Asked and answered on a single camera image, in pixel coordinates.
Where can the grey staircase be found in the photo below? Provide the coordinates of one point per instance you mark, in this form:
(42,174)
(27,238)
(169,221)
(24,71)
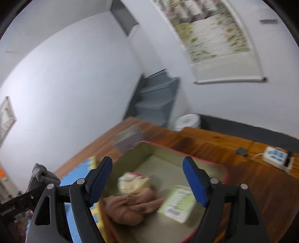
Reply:
(153,98)

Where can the pastel plush ball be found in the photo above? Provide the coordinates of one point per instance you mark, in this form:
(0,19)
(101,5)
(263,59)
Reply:
(132,183)

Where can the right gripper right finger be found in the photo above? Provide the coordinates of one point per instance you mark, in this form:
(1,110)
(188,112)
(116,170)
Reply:
(245,221)

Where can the brown cloth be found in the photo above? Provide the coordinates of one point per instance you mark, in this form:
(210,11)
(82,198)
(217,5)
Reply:
(130,209)

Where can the white power strip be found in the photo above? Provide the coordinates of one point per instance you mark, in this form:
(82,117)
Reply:
(277,157)

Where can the red-rimmed metal tray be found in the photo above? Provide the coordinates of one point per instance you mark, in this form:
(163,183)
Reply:
(163,165)

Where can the framed wall picture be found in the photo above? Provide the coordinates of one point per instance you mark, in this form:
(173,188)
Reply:
(7,118)

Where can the grey metal tin box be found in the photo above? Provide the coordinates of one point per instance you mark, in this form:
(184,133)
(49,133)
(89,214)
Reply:
(128,138)

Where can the hanging landscape scroll painting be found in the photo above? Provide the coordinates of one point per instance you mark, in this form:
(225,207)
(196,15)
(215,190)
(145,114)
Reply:
(216,41)

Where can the green tissue box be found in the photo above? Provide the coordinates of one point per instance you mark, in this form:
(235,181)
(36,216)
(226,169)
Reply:
(178,204)

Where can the small black object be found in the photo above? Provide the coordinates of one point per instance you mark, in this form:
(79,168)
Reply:
(241,151)

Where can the blue foam puzzle mat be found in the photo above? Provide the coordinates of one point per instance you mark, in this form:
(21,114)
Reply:
(83,194)

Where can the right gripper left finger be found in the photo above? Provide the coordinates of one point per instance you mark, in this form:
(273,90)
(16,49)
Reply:
(49,222)

